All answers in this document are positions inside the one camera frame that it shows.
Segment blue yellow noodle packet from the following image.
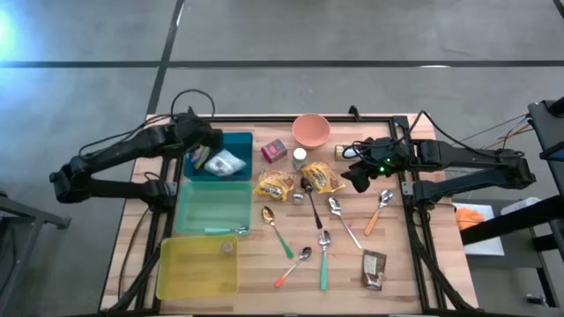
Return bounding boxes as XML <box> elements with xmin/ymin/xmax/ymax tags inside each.
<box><xmin>189</xmin><ymin>144</ymin><xmax>212</xmax><ymax>171</ymax></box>

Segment gold-lidded spice jar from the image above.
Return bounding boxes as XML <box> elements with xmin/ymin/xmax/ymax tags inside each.
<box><xmin>333</xmin><ymin>144</ymin><xmax>353</xmax><ymax>162</ymax></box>

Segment all-metal silver spoon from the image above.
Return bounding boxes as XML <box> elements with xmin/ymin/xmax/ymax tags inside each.
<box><xmin>328</xmin><ymin>196</ymin><xmax>364</xmax><ymax>251</ymax></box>

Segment yellow ramen packet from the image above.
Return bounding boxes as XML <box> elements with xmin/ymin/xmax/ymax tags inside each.
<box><xmin>301</xmin><ymin>161</ymin><xmax>346</xmax><ymax>195</ymax></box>
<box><xmin>254</xmin><ymin>168</ymin><xmax>295</xmax><ymax>203</ymax></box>

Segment silver noodle packet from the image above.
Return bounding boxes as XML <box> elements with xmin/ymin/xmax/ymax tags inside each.
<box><xmin>204</xmin><ymin>148</ymin><xmax>247</xmax><ymax>177</ymax></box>

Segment orange-handled silver spoon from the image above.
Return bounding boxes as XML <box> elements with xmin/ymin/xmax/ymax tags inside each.
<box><xmin>363</xmin><ymin>188</ymin><xmax>395</xmax><ymax>237</ymax></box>

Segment black-handled spoon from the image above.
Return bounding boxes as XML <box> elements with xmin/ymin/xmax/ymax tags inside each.
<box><xmin>300</xmin><ymin>176</ymin><xmax>323</xmax><ymax>230</ymax></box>

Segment white-lidded jar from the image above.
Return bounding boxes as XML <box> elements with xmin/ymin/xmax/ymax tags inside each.
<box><xmin>292</xmin><ymin>147</ymin><xmax>308</xmax><ymax>172</ymax></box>

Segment pale-teal-handled spoon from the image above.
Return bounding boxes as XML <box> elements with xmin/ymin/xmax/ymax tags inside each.
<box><xmin>204</xmin><ymin>225</ymin><xmax>250</xmax><ymax>235</ymax></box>

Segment blue plastic bin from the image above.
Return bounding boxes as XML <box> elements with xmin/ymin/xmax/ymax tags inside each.
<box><xmin>183</xmin><ymin>131</ymin><xmax>254</xmax><ymax>182</ymax></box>

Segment pink bowl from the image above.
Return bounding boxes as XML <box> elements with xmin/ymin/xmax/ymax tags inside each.
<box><xmin>292</xmin><ymin>113</ymin><xmax>331</xmax><ymax>150</ymax></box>

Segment green plastic bin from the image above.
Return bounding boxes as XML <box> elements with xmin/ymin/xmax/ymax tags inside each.
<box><xmin>174</xmin><ymin>180</ymin><xmax>253</xmax><ymax>237</ymax></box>

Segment red tin box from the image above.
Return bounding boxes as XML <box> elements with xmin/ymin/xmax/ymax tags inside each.
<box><xmin>260</xmin><ymin>138</ymin><xmax>288</xmax><ymax>165</ymax></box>

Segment brown packet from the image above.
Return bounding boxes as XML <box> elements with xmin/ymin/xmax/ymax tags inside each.
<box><xmin>361</xmin><ymin>249</ymin><xmax>388</xmax><ymax>291</ymax></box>

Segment orange cloth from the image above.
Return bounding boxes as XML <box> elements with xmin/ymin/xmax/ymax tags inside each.
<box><xmin>454</xmin><ymin>207</ymin><xmax>486</xmax><ymax>232</ymax></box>

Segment yellow plastic bin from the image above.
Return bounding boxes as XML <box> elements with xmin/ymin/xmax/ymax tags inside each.
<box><xmin>156</xmin><ymin>235</ymin><xmax>241</xmax><ymax>303</ymax></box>

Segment white paper sheet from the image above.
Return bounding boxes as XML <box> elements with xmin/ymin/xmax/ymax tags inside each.
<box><xmin>449</xmin><ymin>201</ymin><xmax>506</xmax><ymax>257</ymax></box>

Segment black rig support beam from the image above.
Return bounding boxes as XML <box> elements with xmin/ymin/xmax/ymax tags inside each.
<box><xmin>459</xmin><ymin>195</ymin><xmax>564</xmax><ymax>247</ymax></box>

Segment white container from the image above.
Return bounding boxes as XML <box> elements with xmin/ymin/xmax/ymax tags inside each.
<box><xmin>500</xmin><ymin>195</ymin><xmax>541</xmax><ymax>217</ymax></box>

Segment black floor stand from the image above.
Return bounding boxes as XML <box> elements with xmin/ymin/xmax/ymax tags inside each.
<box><xmin>0</xmin><ymin>189</ymin><xmax>72</xmax><ymax>317</ymax></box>

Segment black side table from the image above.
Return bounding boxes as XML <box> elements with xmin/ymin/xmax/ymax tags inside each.
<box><xmin>526</xmin><ymin>95</ymin><xmax>564</xmax><ymax>197</ymax></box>

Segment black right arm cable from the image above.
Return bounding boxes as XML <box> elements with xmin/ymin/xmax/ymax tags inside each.
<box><xmin>341</xmin><ymin>109</ymin><xmax>525</xmax><ymax>162</ymax></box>

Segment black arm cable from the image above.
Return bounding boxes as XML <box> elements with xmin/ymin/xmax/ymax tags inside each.
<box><xmin>341</xmin><ymin>109</ymin><xmax>525</xmax><ymax>162</ymax></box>
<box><xmin>78</xmin><ymin>88</ymin><xmax>217</xmax><ymax>156</ymax></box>

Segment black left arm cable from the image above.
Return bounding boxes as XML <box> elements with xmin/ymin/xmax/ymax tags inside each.
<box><xmin>78</xmin><ymin>88</ymin><xmax>217</xmax><ymax>156</ymax></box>

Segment red-to-white handled spoon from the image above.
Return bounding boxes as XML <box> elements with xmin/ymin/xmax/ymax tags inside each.
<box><xmin>274</xmin><ymin>246</ymin><xmax>313</xmax><ymax>289</ymax></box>

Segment teal-handled spoon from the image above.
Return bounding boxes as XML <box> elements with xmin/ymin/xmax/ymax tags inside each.
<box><xmin>317</xmin><ymin>229</ymin><xmax>332</xmax><ymax>291</ymax></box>

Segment green-handled gold spoon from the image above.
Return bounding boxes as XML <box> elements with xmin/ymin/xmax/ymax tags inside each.
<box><xmin>261</xmin><ymin>205</ymin><xmax>295</xmax><ymax>260</ymax></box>

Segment side table cables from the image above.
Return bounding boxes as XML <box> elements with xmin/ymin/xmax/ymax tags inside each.
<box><xmin>449</xmin><ymin>112</ymin><xmax>530</xmax><ymax>149</ymax></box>

